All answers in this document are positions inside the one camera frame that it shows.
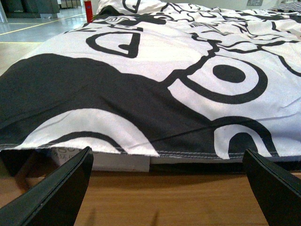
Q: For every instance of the white mattress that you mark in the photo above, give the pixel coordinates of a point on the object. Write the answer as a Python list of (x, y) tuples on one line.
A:
[(105, 161)]

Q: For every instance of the black and white duvet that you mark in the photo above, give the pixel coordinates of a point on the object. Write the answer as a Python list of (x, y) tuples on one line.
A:
[(174, 81)]

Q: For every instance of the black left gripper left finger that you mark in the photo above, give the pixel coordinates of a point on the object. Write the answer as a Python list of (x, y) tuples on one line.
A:
[(54, 201)]

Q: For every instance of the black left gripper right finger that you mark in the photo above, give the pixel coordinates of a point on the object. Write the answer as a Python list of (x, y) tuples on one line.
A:
[(277, 191)]

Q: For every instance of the red fire extinguisher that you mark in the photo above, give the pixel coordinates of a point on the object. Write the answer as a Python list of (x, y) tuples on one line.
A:
[(88, 10)]

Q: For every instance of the wooden bed frame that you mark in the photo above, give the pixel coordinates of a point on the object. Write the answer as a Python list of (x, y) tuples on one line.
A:
[(182, 194)]

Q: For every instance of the dark grey cabinet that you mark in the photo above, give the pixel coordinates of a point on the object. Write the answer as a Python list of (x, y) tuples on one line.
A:
[(30, 8)]

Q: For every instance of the black white pillow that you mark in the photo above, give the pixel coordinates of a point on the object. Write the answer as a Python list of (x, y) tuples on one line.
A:
[(132, 6)]

